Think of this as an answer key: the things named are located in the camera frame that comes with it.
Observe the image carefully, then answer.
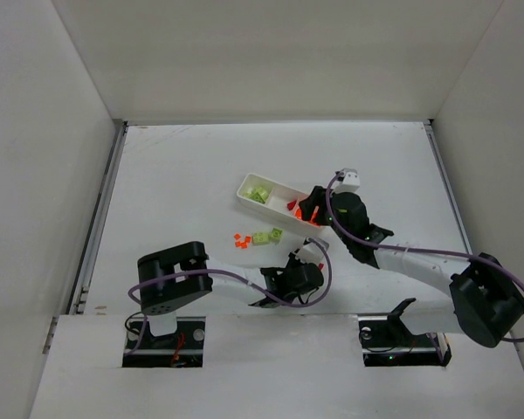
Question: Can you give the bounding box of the orange round lego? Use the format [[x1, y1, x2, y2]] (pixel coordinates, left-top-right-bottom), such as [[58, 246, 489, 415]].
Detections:
[[294, 208, 322, 227]]

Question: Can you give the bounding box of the green lego block small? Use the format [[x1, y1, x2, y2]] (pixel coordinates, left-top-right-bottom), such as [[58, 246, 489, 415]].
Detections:
[[269, 228, 283, 243]]

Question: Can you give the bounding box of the green lego plate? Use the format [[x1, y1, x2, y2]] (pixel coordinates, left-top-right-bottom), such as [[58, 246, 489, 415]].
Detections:
[[252, 232, 270, 245]]

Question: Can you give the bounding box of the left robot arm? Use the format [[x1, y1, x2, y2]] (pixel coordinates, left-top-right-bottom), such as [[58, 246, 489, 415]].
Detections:
[[128, 237, 331, 337]]

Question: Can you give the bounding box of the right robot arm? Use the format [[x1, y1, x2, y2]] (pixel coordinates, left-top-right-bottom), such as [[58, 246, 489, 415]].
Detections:
[[299, 186, 524, 347]]

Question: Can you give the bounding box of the white three-compartment tray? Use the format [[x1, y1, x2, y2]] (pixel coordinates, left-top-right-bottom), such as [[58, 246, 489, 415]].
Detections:
[[236, 173, 322, 236]]

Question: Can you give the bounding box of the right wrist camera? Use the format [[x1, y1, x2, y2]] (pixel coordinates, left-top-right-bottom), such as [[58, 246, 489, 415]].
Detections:
[[334, 168, 361, 194]]

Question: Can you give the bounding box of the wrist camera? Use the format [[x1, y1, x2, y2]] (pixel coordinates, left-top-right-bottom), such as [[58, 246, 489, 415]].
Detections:
[[334, 168, 361, 194], [297, 237, 329, 265]]

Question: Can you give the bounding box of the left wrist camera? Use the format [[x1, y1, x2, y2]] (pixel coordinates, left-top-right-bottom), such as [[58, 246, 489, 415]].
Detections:
[[297, 237, 329, 265]]

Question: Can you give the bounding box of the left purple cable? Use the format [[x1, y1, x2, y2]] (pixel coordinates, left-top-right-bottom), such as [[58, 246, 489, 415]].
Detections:
[[124, 237, 334, 357]]

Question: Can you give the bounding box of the purple cable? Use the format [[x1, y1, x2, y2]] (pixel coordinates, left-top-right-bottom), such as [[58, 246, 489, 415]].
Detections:
[[325, 172, 524, 344], [124, 237, 334, 357]]

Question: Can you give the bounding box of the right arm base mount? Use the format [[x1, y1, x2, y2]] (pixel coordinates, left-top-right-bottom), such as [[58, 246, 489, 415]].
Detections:
[[358, 298, 452, 367]]

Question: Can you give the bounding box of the right metal rail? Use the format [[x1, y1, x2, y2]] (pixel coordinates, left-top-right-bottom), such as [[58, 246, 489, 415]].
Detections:
[[424, 120, 472, 254]]

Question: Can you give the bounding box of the metal rail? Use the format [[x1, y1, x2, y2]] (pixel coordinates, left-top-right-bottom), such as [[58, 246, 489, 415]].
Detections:
[[424, 120, 472, 254], [61, 120, 128, 315]]

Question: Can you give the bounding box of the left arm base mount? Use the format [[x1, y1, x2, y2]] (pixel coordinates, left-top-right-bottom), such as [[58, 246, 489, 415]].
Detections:
[[121, 316, 205, 369]]

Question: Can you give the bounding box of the left metal rail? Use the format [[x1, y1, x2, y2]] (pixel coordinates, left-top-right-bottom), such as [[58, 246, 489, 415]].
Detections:
[[61, 120, 128, 315]]

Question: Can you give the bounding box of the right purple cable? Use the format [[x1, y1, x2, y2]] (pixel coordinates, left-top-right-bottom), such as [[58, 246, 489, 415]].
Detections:
[[325, 172, 524, 344]]

